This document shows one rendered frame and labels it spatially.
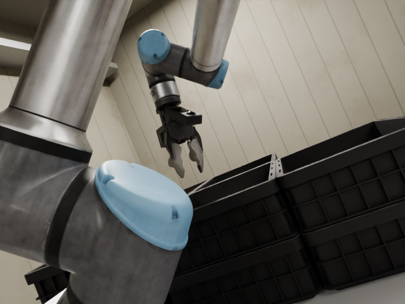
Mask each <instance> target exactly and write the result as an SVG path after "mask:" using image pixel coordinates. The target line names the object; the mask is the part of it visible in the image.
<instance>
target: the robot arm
mask: <svg viewBox="0 0 405 304"><path fill-rule="evenodd" d="M132 1H133V0H48V2H47V5H46V7H45V11H44V12H43V16H42V18H41V21H40V23H39V26H38V29H37V31H36V34H35V36H34V39H33V42H32V44H31V47H30V50H29V53H28V55H27V58H26V61H25V63H24V66H23V68H22V71H21V73H20V76H19V79H18V81H17V85H16V87H15V90H14V92H13V95H12V98H11V100H10V103H9V105H8V107H7V108H6V109H5V110H3V111H1V112H0V250H1V251H4V252H7V253H11V254H14V255H17V256H20V257H23V258H27V259H30V260H33V261H36V262H39V263H43V264H46V265H49V266H52V267H56V268H59V269H62V270H66V271H69V272H71V275H70V278H69V282H68V285H67V288H66V290H65V291H64V293H63V294H62V295H61V297H60V298H59V300H58V301H57V303H56V304H165V301H166V298H167V295H168V292H169V289H170V287H171V283H172V280H173V278H174V274H175V271H176V269H177V265H178V262H179V260H180V256H181V253H182V251H183V248H185V246H186V244H187V240H188V231H189V227H190V224H191V221H192V217H193V206H192V202H191V200H190V198H189V196H188V195H187V194H186V193H185V192H184V190H183V189H181V188H180V187H179V186H178V185H177V184H176V183H175V182H173V181H172V180H170V179H169V178H167V177H165V176H164V175H162V174H160V173H158V172H156V171H154V170H152V169H149V168H147V167H145V166H142V165H139V164H136V163H128V162H126V161H123V160H109V161H106V162H104V163H102V164H101V165H100V167H99V168H98V169H97V168H94V167H91V166H89V162H90V158H91V157H92V153H93V149H92V147H91V145H90V143H89V141H88V140H87V137H86V130H87V128H88V125H89V122H90V119H91V117H92V113H93V111H94V108H95V105H96V102H97V100H98V97H99V93H100V91H101V88H102V85H103V82H104V80H105V76H106V74H107V71H108V68H109V66H110V62H111V60H112V57H113V54H114V52H115V49H116V45H117V43H118V40H119V37H120V35H121V32H122V29H123V26H124V23H125V20H126V18H127V14H128V12H129V9H130V6H131V3H132ZM239 4H240V0H196V9H195V19H194V25H193V34H192V43H191V48H188V47H186V46H183V45H179V44H177V43H174V42H170V41H169V40H168V38H167V37H166V35H165V34H164V33H163V32H161V31H159V30H148V31H145V32H144V33H142V34H141V35H140V37H139V39H138V41H137V49H138V55H139V58H140V59H141V64H142V66H143V70H144V72H145V75H146V79H147V82H148V86H149V89H150V95H152V99H153V102H154V104H155V107H156V110H155V111H156V113H157V114H159V115H160V119H161V122H162V126H161V127H160V128H158V129H157V130H156V133H157V137H158V139H159V143H160V147H161V148H166V149H167V151H168V153H169V154H170V157H169V159H168V165H169V166H170V167H173V168H175V170H176V172H177V174H178V175H179V176H180V177H181V178H184V168H183V160H182V159H181V152H182V149H181V146H179V145H180V144H183V143H185V142H186V141H187V146H188V148H189V150H190V152H189V158H190V160H191V161H193V162H197V167H198V169H199V171H200V173H202V172H203V167H204V157H203V145H202V140H201V136H200V135H199V133H198V132H197V130H196V128H195V126H194V127H193V125H197V124H202V120H203V116H202V115H201V114H199V113H196V112H193V111H191V110H189V109H186V108H184V107H181V106H179V105H180V104H181V100H180V93H179V90H178V86H177V83H176V81H175V77H179V78H183V79H185V80H189V81H192V82H194V83H198V84H201V85H203V86H204V87H211V88H214V89H220V88H221V87H222V85H223V83H224V80H225V76H226V74H227V70H228V67H229V62H228V61H227V60H224V59H223V57H224V53H225V50H226V47H227V43H228V40H229V37H230V34H231V30H232V27H233V24H234V20H235V17H236V14H237V10H238V8H239ZM174 76H175V77H174Z"/></svg>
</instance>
